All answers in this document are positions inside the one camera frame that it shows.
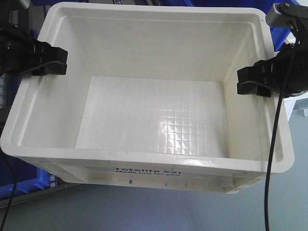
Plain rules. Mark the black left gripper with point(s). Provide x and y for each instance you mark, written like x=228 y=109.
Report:
x=20 y=54

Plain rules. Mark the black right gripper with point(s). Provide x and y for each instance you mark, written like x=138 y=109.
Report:
x=289 y=67

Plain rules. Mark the white plastic tote bin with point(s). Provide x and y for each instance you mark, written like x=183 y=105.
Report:
x=149 y=99

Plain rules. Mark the blue bin lower left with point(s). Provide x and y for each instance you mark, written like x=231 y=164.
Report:
x=29 y=178

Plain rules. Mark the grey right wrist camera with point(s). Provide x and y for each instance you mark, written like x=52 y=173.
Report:
x=277 y=16

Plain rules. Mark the steel shelf front rail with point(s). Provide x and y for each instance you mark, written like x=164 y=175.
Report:
x=42 y=193

